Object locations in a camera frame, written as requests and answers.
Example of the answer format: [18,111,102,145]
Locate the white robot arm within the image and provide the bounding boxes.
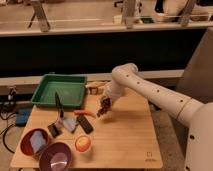
[105,63,213,171]

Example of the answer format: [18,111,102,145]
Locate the yellow white box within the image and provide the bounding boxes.
[86,81,105,95]

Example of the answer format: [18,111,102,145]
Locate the green plastic tray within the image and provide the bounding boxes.
[31,74,87,108]

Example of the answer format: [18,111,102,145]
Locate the black rectangular remote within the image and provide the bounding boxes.
[77,115,93,134]

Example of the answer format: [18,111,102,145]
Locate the grey blue cloth piece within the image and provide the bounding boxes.
[62,117,78,133]

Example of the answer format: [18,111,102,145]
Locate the orange fruit in cup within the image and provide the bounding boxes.
[75,135,91,153]

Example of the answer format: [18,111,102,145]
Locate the small black box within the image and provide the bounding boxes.
[48,124,61,137]

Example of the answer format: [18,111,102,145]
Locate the purple bowl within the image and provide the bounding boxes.
[39,142,72,171]

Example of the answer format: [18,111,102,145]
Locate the light blue sponge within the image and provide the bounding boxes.
[30,131,46,153]

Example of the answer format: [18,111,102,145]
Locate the brown bowl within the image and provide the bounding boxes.
[20,128,51,158]

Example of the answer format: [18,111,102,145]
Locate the blue device on floor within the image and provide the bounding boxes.
[15,108,32,127]

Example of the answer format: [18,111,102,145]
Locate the black handled knife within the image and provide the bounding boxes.
[55,92,64,119]

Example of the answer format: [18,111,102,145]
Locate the black cables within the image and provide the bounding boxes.
[0,99,21,154]

